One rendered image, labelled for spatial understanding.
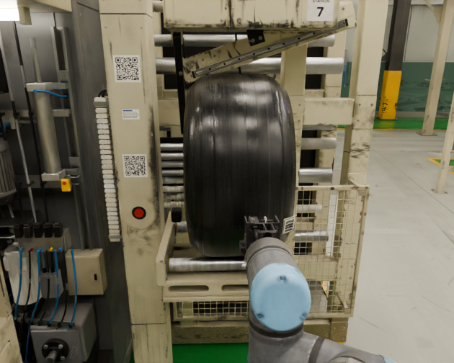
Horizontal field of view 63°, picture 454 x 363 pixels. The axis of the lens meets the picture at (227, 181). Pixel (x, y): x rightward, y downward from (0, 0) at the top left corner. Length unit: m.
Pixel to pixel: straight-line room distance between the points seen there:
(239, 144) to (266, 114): 0.11
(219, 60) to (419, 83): 9.85
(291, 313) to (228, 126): 0.55
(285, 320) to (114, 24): 0.89
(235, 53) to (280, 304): 1.12
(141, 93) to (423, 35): 10.35
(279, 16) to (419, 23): 9.85
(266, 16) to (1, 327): 1.22
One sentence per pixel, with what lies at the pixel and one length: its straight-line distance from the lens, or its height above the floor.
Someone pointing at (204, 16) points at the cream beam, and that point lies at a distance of 1.39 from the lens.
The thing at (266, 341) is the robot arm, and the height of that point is 1.12.
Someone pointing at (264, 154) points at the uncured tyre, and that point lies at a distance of 0.97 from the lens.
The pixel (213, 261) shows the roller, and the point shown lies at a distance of 1.23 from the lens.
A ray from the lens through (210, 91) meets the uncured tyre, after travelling 1.07.
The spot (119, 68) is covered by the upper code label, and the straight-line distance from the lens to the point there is 1.16.
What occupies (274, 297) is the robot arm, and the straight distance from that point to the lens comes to 0.58.
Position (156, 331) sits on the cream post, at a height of 0.59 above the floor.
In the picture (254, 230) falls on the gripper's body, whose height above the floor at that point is 1.20.
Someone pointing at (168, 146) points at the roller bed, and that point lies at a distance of 1.59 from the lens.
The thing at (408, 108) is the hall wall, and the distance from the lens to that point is 11.16.
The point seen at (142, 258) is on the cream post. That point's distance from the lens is 1.33.
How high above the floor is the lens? 1.54
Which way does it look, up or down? 19 degrees down
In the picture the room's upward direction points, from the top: straight up
